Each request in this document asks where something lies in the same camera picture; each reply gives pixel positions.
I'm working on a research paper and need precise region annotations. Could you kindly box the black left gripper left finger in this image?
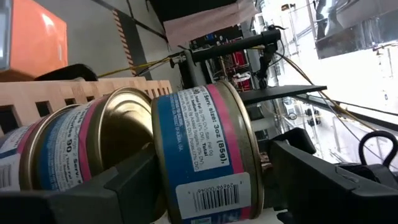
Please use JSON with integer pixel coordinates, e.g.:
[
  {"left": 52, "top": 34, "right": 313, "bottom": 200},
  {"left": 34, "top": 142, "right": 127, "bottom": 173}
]
[{"left": 0, "top": 142, "right": 163, "bottom": 224}]

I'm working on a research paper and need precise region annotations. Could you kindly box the orange black striped strip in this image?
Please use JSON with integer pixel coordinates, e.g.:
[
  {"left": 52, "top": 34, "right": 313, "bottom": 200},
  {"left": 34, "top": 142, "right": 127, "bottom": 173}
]
[{"left": 111, "top": 8, "right": 138, "bottom": 77}]

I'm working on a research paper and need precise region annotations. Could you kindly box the beige flat sheet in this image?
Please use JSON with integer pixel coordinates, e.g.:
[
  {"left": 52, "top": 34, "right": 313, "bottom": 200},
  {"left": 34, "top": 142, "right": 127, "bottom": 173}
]
[{"left": 163, "top": 0, "right": 259, "bottom": 48}]

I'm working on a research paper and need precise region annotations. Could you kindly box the black metal table frame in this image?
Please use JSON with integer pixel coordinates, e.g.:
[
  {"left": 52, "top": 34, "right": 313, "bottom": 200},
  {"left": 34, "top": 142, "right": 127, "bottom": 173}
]
[{"left": 33, "top": 63, "right": 100, "bottom": 82}]

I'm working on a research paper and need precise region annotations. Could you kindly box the yellow paper folder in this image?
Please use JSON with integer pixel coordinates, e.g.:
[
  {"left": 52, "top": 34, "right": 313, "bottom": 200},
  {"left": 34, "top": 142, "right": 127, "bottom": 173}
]
[{"left": 0, "top": 0, "right": 68, "bottom": 79}]

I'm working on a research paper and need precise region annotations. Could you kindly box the wooden slatted shelf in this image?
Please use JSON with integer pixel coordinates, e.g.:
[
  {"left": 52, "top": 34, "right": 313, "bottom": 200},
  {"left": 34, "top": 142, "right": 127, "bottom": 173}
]
[{"left": 0, "top": 77, "right": 174, "bottom": 136}]

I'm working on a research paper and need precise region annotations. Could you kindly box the yellow hanging cable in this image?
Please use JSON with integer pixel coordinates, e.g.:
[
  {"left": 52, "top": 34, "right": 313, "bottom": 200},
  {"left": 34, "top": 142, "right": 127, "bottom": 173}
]
[{"left": 273, "top": 51, "right": 379, "bottom": 132}]

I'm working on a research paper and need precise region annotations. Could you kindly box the black stand pole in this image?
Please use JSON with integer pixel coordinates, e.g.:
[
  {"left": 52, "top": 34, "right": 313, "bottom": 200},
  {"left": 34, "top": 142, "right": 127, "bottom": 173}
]
[{"left": 169, "top": 28, "right": 282, "bottom": 91}]

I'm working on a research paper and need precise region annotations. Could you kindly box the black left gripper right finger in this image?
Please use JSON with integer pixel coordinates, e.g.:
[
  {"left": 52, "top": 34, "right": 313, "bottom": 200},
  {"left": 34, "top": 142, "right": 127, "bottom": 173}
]
[{"left": 269, "top": 126, "right": 398, "bottom": 224}]

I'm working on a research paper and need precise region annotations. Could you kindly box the pink and blue label can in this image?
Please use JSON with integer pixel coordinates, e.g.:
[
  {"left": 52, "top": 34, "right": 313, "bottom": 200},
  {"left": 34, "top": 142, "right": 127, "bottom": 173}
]
[{"left": 150, "top": 80, "right": 265, "bottom": 224}]

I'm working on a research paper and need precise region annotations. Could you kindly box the silver ceiling duct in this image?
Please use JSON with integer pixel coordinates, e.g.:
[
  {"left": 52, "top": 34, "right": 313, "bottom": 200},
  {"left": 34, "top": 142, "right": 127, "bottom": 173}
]
[{"left": 313, "top": 0, "right": 398, "bottom": 60}]

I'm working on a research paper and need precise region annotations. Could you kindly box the gold-lid can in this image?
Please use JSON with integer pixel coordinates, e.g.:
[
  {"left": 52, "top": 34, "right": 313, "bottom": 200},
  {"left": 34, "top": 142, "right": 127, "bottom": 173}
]
[{"left": 18, "top": 86, "right": 155, "bottom": 192}]

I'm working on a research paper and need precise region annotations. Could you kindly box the grey desk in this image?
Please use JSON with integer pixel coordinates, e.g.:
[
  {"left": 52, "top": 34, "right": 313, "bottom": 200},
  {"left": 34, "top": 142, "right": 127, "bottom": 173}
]
[{"left": 239, "top": 84, "right": 328, "bottom": 106}]

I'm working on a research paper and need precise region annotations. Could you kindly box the yellow floor cable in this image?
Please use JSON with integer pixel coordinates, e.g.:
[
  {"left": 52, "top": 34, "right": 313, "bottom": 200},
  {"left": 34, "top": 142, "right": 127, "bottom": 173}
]
[{"left": 98, "top": 55, "right": 175, "bottom": 78}]

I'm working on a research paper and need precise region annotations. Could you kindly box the rack with red items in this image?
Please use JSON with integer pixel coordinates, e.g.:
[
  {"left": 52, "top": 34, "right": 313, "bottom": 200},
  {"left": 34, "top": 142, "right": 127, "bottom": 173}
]
[{"left": 201, "top": 29, "right": 261, "bottom": 93}]

